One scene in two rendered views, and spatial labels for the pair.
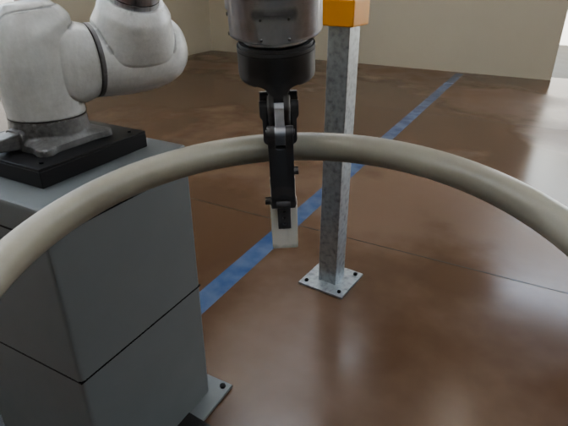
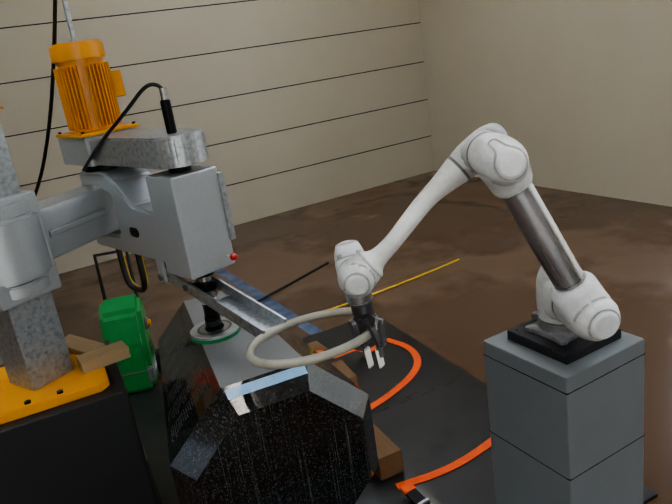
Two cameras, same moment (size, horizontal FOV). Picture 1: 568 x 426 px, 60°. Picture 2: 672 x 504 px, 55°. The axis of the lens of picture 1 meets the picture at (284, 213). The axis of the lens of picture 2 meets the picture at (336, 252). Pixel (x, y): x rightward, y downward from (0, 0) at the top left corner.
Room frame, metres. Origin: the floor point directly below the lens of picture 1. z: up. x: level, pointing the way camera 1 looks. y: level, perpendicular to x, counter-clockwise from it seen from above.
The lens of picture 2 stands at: (1.56, -1.69, 1.95)
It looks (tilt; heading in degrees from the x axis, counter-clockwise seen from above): 18 degrees down; 124
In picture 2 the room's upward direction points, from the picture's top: 8 degrees counter-clockwise
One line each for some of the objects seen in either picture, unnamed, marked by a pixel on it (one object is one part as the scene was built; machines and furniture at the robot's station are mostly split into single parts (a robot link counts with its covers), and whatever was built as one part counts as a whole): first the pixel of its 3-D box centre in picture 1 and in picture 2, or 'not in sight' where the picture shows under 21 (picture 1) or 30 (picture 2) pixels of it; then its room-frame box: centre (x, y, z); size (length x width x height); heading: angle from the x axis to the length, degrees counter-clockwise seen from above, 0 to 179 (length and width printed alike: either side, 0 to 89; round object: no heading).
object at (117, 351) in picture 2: not in sight; (103, 356); (-0.74, -0.15, 0.81); 0.20 x 0.10 x 0.05; 65
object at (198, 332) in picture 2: not in sight; (214, 328); (-0.36, 0.15, 0.84); 0.21 x 0.21 x 0.01
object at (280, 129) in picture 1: (279, 114); not in sight; (0.46, 0.00, 1.04); 0.05 x 0.02 x 0.05; 1
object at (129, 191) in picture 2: not in sight; (148, 218); (-0.74, 0.26, 1.30); 0.74 x 0.23 x 0.49; 166
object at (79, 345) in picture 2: not in sight; (79, 344); (-0.97, -0.10, 0.80); 0.20 x 0.10 x 0.05; 10
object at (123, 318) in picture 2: not in sight; (123, 321); (-1.77, 0.74, 0.43); 0.35 x 0.35 x 0.87; 42
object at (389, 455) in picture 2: not in sight; (375, 449); (0.12, 0.54, 0.07); 0.30 x 0.12 x 0.12; 147
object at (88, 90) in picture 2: not in sight; (89, 87); (-1.00, 0.32, 1.90); 0.31 x 0.28 x 0.40; 76
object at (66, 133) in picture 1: (42, 128); (556, 321); (0.99, 0.51, 0.87); 0.22 x 0.18 x 0.06; 151
